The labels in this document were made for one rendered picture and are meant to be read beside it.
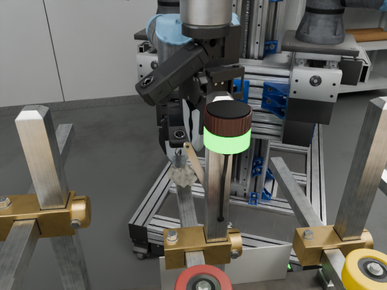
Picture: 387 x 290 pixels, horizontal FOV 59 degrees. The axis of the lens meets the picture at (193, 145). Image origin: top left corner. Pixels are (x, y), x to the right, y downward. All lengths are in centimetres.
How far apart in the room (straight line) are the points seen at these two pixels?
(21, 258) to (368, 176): 53
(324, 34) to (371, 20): 281
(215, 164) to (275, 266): 32
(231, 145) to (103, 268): 139
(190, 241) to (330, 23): 81
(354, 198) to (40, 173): 50
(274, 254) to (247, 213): 95
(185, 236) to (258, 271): 20
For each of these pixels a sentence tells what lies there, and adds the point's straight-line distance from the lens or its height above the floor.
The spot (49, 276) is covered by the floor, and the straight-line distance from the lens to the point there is 180.
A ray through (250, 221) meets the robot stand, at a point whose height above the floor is 21.
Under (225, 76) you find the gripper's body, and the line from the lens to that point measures 53.
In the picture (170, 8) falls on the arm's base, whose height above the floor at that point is 112.
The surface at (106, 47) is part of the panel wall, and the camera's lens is 312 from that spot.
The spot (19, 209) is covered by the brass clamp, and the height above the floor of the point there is 97.
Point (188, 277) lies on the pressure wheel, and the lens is 52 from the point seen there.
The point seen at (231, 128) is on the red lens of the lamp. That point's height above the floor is 112.
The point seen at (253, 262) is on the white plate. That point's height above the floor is 76.
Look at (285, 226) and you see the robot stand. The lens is 164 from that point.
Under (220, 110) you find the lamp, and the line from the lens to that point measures 43.
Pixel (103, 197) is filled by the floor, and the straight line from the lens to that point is 213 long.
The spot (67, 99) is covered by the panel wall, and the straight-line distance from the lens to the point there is 329.
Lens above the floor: 131
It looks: 31 degrees down
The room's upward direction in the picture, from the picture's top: straight up
